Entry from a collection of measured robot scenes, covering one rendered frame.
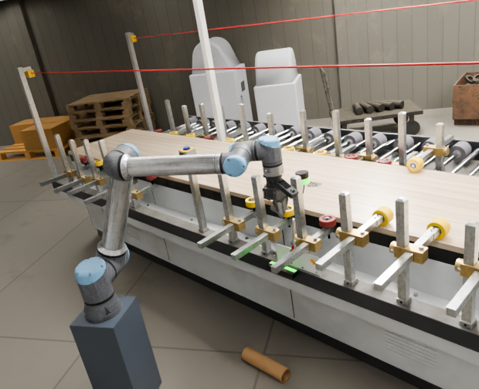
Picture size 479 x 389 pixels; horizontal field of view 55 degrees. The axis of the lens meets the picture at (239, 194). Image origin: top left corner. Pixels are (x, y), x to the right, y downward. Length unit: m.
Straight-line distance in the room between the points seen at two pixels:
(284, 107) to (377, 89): 1.92
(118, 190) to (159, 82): 5.93
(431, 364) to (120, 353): 1.49
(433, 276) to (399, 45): 5.42
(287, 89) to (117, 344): 4.19
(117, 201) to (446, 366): 1.71
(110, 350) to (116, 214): 0.67
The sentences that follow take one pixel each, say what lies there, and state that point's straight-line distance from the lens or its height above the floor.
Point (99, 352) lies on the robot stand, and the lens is 2.52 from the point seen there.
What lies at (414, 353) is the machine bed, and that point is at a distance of 2.49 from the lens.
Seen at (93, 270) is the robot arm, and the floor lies 0.86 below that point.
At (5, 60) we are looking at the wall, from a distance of 9.64.
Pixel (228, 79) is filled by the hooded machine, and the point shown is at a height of 0.89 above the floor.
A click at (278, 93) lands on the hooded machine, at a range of 5.90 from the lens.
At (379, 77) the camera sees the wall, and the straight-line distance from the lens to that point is 7.34.
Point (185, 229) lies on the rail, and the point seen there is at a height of 0.70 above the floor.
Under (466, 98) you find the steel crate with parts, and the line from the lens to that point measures 6.47.
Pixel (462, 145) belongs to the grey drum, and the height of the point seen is 0.85.
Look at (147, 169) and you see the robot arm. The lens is 1.98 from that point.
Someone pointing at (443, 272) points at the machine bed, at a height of 0.75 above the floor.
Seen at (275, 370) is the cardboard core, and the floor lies 0.07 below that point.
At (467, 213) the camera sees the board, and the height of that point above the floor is 0.90.
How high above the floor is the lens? 1.93
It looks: 23 degrees down
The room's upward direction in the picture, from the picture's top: 10 degrees counter-clockwise
